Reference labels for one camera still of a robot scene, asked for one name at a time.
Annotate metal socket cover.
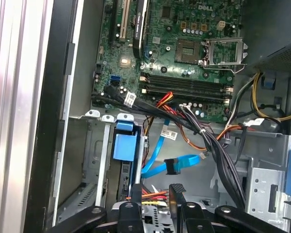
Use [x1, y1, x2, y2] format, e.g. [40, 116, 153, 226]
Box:
[205, 37, 248, 67]

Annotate metal disk bay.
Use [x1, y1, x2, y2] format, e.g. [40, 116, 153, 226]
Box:
[81, 109, 147, 212]

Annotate metal drive cage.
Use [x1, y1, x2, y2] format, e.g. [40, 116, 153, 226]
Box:
[243, 133, 291, 233]

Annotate blue flat data wire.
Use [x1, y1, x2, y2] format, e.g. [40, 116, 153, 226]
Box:
[140, 118, 201, 180]

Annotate metal locking lever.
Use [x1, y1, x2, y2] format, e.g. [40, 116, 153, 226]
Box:
[200, 60, 248, 75]

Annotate grey power supply with mesh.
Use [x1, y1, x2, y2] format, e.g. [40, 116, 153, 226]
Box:
[241, 0, 291, 72]

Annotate red yellow orange power wire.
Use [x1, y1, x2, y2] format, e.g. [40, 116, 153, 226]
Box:
[141, 91, 177, 208]

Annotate black RAM slot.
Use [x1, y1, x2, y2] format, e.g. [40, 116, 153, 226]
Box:
[142, 88, 233, 104]
[140, 72, 234, 87]
[140, 77, 234, 93]
[141, 83, 233, 98]

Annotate black graphics card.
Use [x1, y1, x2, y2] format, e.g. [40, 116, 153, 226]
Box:
[132, 0, 151, 60]

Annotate black expansion slot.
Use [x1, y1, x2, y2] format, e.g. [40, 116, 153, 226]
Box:
[108, 0, 117, 47]

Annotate thick black wire bundle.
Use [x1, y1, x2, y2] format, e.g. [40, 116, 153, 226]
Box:
[91, 93, 247, 212]

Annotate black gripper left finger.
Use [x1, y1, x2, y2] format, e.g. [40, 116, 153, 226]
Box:
[45, 183, 144, 233]

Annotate green motherboard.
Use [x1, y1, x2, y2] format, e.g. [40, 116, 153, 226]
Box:
[91, 0, 244, 124]

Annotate hard disk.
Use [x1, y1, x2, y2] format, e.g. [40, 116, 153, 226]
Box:
[113, 120, 144, 203]

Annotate yellow black white wire bundle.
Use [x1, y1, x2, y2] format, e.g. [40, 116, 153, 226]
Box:
[226, 71, 291, 127]

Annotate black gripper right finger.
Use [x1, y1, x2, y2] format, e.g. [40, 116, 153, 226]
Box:
[169, 183, 291, 233]

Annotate grey metal PC case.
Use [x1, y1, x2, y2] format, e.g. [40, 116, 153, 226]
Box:
[24, 0, 291, 233]

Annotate black cable with white label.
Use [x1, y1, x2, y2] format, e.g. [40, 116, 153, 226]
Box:
[105, 83, 138, 107]

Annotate thin orange wire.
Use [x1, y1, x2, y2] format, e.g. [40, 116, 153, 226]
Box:
[174, 116, 244, 151]

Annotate CPU socket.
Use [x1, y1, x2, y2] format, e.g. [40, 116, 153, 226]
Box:
[175, 38, 201, 64]

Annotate white expansion slot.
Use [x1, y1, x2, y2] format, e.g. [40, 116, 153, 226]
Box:
[119, 0, 131, 42]

